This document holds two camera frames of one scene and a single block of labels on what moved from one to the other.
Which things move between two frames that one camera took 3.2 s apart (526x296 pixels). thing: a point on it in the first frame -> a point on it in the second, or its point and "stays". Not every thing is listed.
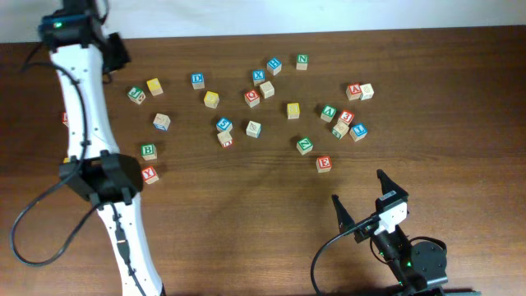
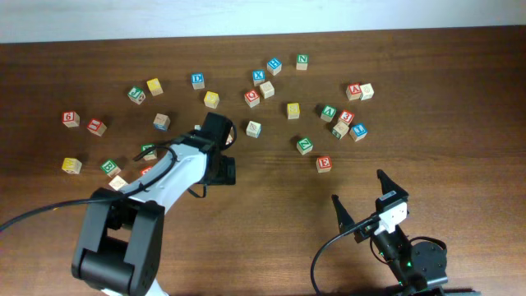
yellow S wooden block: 211,99 stays
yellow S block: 293,110 stays
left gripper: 119,53 -> 226,171
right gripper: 345,219 stays
